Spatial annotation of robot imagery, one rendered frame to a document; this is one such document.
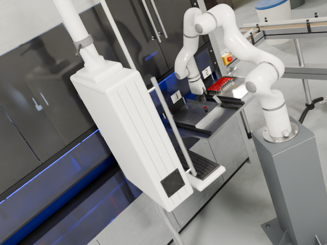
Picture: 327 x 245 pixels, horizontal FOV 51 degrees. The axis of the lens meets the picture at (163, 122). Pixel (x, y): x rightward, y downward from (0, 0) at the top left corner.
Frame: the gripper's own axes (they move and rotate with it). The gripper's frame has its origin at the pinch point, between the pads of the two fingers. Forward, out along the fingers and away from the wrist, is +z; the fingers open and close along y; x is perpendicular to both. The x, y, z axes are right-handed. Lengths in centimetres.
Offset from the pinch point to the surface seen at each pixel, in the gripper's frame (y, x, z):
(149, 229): -18, -70, 67
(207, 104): -5.5, 7.6, 10.0
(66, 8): 13, -63, -89
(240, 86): 3.3, 34.2, 11.1
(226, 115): 17.0, 0.4, 11.1
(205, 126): 10.0, -13.4, 11.2
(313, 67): 9, 121, 44
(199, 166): 27, -41, 16
